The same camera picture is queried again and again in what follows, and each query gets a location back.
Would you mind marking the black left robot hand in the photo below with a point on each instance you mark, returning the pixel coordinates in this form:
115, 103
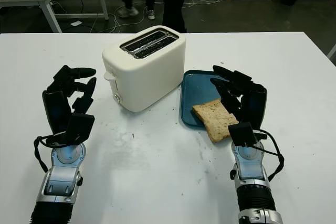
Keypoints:
56, 108

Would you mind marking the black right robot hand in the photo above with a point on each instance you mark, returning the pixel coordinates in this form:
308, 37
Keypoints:
254, 103

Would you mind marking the toasted bread slice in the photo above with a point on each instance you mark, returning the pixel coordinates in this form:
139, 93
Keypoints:
215, 119

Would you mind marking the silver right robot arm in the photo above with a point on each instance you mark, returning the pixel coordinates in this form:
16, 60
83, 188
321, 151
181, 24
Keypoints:
249, 176

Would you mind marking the blue plastic tray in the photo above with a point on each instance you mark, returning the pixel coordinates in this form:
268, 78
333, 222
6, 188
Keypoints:
199, 90

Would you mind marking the round white toaster knob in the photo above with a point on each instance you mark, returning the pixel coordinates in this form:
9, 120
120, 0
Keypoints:
117, 98

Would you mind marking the cream white two-slot toaster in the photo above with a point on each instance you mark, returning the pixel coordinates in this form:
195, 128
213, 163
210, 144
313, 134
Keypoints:
147, 77

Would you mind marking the white paper sheet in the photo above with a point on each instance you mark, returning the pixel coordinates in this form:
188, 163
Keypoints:
75, 23

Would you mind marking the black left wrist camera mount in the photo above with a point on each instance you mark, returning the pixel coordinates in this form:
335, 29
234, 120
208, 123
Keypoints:
80, 127

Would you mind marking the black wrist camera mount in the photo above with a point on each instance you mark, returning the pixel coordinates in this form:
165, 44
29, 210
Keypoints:
241, 134
80, 127

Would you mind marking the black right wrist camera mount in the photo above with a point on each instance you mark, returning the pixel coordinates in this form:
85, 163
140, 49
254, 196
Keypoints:
241, 134

